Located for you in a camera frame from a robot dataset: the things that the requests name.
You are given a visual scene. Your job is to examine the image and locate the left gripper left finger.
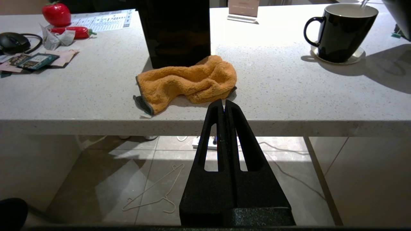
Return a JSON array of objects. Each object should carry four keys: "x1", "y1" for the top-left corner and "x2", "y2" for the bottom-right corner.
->
[{"x1": 179, "y1": 99, "x2": 233, "y2": 227}]

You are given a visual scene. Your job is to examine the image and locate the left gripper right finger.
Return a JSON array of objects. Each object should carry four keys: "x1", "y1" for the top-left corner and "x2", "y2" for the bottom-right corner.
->
[{"x1": 224, "y1": 100, "x2": 292, "y2": 209}]

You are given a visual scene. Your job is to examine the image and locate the dark green printed packet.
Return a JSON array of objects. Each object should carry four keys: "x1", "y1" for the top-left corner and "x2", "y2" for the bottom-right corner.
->
[{"x1": 17, "y1": 53, "x2": 60, "y2": 71}]

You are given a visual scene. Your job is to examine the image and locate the white power strip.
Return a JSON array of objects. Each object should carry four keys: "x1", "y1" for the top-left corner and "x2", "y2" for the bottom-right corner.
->
[{"x1": 192, "y1": 136, "x2": 219, "y2": 150}]

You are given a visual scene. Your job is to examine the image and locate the orange terry cloth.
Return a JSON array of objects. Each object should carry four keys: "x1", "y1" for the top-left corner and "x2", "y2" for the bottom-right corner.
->
[{"x1": 133, "y1": 55, "x2": 237, "y2": 116}]

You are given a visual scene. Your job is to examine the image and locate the black tissue box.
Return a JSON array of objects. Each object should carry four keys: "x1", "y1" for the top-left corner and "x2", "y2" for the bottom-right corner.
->
[{"x1": 135, "y1": 0, "x2": 211, "y2": 69}]

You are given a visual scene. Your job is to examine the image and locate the white round saucer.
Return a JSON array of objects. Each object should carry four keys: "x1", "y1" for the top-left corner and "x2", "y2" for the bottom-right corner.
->
[{"x1": 310, "y1": 46, "x2": 366, "y2": 66}]

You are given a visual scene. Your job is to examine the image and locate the black mug white inside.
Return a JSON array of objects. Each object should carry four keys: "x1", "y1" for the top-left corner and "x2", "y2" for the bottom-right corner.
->
[{"x1": 303, "y1": 3, "x2": 379, "y2": 64}]

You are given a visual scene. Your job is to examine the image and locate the QR code table sign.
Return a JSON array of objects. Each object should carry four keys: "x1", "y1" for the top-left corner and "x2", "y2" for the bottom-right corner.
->
[{"x1": 227, "y1": 0, "x2": 260, "y2": 24}]

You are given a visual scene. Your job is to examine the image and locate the black round floor object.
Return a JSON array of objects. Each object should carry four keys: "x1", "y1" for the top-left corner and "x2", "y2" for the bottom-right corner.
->
[{"x1": 0, "y1": 198, "x2": 29, "y2": 231}]

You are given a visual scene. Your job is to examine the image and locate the pink paper packet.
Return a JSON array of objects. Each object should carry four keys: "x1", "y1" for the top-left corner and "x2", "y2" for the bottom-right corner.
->
[{"x1": 0, "y1": 48, "x2": 80, "y2": 73}]

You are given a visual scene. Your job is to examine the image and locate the white printed menu sheet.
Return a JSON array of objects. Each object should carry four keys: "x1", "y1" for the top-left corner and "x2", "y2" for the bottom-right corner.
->
[{"x1": 69, "y1": 9, "x2": 136, "y2": 33}]

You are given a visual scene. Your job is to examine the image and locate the red toy chili pepper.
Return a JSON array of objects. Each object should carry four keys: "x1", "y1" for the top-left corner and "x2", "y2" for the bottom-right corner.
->
[{"x1": 51, "y1": 27, "x2": 97, "y2": 40}]

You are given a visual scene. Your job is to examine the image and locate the crumpled white wrapper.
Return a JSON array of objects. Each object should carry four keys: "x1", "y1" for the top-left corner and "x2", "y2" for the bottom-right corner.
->
[{"x1": 40, "y1": 24, "x2": 76, "y2": 51}]

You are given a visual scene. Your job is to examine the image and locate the red toy tomato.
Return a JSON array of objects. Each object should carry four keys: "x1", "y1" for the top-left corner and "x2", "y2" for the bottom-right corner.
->
[{"x1": 42, "y1": 1, "x2": 72, "y2": 27}]

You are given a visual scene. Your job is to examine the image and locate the black computer mouse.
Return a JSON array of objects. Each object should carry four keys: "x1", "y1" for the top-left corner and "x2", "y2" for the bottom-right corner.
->
[{"x1": 0, "y1": 32, "x2": 31, "y2": 54}]

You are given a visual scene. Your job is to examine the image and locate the white wire hanger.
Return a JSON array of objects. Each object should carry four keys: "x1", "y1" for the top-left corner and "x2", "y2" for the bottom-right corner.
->
[{"x1": 122, "y1": 164, "x2": 186, "y2": 214}]

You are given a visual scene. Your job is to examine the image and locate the black floor cable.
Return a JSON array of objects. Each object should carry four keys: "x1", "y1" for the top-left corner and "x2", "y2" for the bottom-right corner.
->
[{"x1": 257, "y1": 141, "x2": 325, "y2": 200}]

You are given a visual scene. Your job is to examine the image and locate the black mouse cable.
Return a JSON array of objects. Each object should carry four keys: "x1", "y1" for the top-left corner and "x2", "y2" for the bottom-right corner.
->
[{"x1": 22, "y1": 33, "x2": 43, "y2": 54}]

